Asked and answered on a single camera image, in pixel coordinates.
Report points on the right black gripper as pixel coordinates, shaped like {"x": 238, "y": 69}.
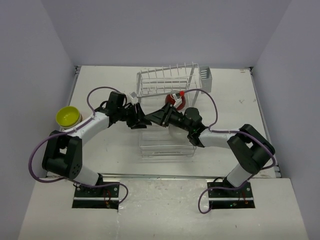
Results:
{"x": 157, "y": 117}

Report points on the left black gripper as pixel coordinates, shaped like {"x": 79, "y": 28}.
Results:
{"x": 142, "y": 123}

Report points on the dark red bowl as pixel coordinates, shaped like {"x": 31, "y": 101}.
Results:
{"x": 169, "y": 100}

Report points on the beige flower pattern bowl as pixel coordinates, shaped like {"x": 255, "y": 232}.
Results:
{"x": 178, "y": 134}

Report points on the cream speckled bowl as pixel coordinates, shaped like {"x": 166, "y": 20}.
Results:
{"x": 80, "y": 119}

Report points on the lime green bowl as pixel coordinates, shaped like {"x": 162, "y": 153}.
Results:
{"x": 67, "y": 116}

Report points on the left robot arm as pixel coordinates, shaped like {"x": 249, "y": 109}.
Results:
{"x": 63, "y": 154}

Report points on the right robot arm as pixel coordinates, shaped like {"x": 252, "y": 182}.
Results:
{"x": 252, "y": 151}

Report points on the white perforated cutlery holder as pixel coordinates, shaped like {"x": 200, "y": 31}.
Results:
{"x": 206, "y": 79}

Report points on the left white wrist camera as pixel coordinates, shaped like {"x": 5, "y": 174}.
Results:
{"x": 132, "y": 97}

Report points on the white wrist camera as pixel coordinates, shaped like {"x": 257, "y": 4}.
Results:
{"x": 177, "y": 99}
{"x": 132, "y": 97}

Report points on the white wire dish rack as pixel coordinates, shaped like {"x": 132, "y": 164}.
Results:
{"x": 152, "y": 87}

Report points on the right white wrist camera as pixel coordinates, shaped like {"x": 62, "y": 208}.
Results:
{"x": 177, "y": 99}

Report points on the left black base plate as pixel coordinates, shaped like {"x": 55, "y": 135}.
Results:
{"x": 96, "y": 198}

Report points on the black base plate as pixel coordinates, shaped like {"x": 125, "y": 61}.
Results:
{"x": 96, "y": 198}
{"x": 239, "y": 199}

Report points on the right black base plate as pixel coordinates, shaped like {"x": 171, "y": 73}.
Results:
{"x": 239, "y": 199}

